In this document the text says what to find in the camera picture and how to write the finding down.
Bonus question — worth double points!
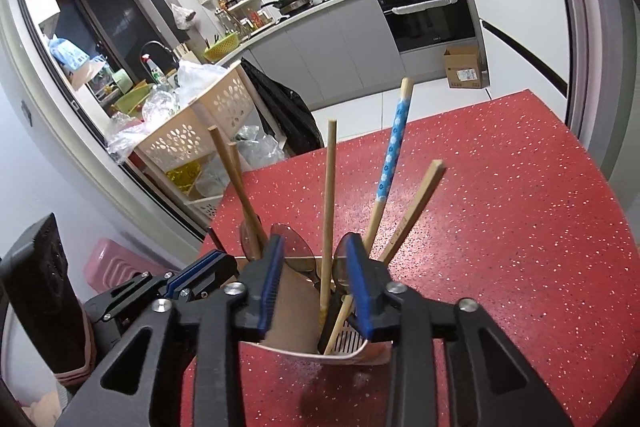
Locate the hanging plastic bag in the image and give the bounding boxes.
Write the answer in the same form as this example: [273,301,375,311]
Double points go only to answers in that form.
[171,3,197,30]

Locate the black-handled dark spoon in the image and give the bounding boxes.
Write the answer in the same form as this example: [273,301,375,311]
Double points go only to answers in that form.
[239,213,268,260]
[270,222,326,293]
[317,234,361,353]

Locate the black garbage bag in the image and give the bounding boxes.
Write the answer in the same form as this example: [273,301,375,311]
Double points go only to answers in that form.
[241,57,325,155]

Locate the black frying pan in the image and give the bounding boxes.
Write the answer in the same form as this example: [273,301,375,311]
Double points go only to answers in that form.
[260,0,313,15]

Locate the pink plastic stool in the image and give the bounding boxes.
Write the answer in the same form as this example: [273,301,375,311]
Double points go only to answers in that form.
[84,237,173,295]

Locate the red-capped spray bottle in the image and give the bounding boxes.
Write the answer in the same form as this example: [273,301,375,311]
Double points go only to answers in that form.
[141,54,163,84]

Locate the beige utensil holder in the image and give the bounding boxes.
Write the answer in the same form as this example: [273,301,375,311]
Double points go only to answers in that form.
[207,227,396,365]

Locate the cardboard box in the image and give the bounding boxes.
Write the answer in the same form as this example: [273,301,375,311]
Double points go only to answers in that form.
[444,46,488,90]

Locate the spice rack with bottles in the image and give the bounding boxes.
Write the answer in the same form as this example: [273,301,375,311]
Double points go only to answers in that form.
[215,0,266,40]

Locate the blue patterned chopstick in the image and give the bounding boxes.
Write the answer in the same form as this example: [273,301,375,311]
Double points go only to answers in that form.
[362,78,414,253]

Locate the black built-in oven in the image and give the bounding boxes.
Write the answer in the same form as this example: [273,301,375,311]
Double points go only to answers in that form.
[375,0,477,55]

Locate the kitchen faucet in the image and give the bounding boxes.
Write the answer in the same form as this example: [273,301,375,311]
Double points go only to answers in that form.
[140,41,176,72]

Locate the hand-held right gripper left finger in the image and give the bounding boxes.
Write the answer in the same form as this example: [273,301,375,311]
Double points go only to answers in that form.
[60,233,286,427]

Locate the green plastic basin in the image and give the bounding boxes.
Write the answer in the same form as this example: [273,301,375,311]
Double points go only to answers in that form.
[112,84,156,115]

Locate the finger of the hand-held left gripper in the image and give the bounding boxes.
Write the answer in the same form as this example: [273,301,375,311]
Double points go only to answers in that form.
[102,252,228,323]
[172,257,237,303]

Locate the grey kitchen counter cabinets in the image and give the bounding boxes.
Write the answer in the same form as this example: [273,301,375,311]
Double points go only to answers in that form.
[240,0,401,112]

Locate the green plastic basket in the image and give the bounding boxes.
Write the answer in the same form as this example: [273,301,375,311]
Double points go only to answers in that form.
[202,32,240,62]

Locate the beige perforated storage rack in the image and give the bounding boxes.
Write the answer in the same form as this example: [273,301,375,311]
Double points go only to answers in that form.
[132,61,263,220]

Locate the yellow bag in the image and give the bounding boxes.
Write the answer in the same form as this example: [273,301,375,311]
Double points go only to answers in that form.
[167,162,206,198]

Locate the person's left hand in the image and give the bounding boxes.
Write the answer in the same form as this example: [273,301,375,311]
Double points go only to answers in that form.
[52,329,98,390]

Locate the clear plastic bags heap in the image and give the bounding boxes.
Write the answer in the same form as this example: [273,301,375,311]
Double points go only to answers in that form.
[107,59,241,162]

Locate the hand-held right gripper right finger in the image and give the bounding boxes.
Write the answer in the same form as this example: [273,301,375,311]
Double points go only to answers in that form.
[344,232,576,427]

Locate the blue packet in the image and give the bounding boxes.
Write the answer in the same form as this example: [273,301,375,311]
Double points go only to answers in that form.
[49,36,91,75]

